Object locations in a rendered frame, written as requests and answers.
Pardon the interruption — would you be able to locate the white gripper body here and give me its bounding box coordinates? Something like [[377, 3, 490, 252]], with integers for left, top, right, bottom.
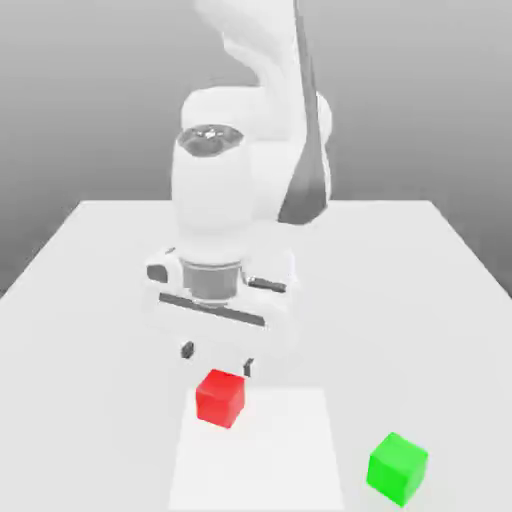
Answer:
[[144, 288, 298, 360]]

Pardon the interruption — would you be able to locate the small red cube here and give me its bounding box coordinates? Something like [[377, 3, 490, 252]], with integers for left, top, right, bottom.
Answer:
[[195, 368, 246, 430]]

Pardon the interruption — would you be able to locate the small green cube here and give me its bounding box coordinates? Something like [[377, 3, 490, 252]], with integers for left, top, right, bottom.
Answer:
[[366, 431, 430, 508]]

